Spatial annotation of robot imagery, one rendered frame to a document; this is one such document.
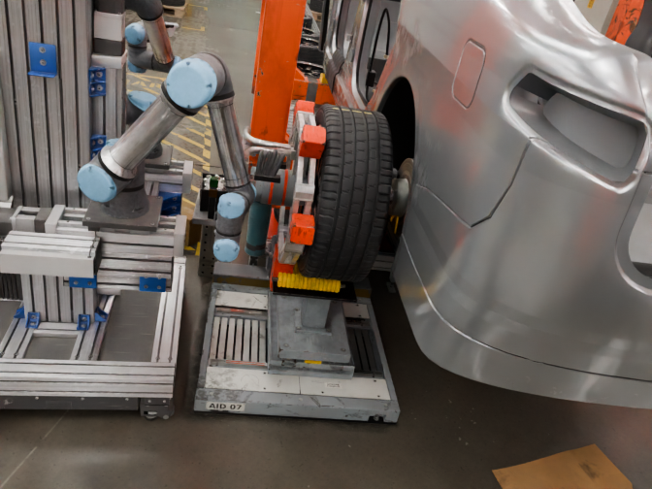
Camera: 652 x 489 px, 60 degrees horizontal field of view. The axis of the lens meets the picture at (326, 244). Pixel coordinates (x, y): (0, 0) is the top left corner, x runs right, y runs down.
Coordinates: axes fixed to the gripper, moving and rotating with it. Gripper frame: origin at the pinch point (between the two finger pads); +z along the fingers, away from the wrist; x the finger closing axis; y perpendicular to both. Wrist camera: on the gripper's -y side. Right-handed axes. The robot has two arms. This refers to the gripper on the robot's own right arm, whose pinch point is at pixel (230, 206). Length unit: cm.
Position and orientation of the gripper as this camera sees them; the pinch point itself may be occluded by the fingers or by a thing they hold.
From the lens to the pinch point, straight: 199.5
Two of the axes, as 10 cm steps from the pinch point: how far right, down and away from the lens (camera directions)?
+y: 1.9, -8.5, -4.8
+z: -1.0, -5.1, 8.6
